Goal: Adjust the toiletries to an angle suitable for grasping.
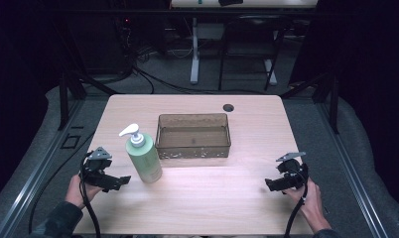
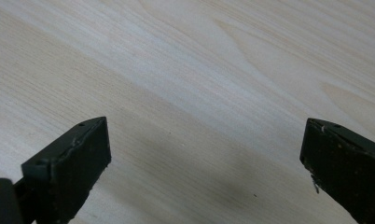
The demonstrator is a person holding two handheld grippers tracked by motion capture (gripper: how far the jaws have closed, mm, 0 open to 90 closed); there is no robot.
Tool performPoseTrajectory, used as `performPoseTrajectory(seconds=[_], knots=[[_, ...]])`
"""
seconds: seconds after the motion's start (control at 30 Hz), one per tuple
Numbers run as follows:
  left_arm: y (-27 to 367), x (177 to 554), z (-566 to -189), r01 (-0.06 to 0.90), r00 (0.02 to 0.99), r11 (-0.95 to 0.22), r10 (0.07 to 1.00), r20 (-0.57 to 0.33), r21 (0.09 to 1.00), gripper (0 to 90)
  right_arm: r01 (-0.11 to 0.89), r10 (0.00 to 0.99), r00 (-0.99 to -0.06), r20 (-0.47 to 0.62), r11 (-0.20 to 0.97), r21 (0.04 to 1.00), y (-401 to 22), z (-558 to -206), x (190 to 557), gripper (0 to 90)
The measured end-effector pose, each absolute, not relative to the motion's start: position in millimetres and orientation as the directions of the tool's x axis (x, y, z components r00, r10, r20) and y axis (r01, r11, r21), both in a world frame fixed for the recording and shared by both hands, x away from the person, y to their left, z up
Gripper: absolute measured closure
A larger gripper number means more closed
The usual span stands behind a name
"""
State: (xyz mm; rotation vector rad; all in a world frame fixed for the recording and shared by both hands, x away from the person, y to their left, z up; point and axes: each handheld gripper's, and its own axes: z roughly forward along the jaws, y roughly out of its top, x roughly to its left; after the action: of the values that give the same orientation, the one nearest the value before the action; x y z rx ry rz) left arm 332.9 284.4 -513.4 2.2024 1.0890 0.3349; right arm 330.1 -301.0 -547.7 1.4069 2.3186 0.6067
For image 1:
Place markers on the black metal stand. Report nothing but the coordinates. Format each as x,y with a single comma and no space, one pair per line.
68,95
323,95

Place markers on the white desk in background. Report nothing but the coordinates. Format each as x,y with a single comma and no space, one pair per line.
234,29

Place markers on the person's right hand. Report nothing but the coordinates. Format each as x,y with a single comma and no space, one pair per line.
306,201

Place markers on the person's left hand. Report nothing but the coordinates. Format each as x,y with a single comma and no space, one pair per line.
78,193

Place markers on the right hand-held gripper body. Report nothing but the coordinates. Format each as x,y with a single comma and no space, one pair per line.
292,172

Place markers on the green pump bottle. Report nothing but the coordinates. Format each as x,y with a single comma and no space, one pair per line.
143,155

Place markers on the brown transparent plastic bin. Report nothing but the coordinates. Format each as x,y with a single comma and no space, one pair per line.
193,137

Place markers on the black chair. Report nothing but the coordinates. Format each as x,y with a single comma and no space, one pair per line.
250,49

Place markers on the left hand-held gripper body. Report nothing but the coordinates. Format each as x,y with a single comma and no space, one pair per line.
96,168

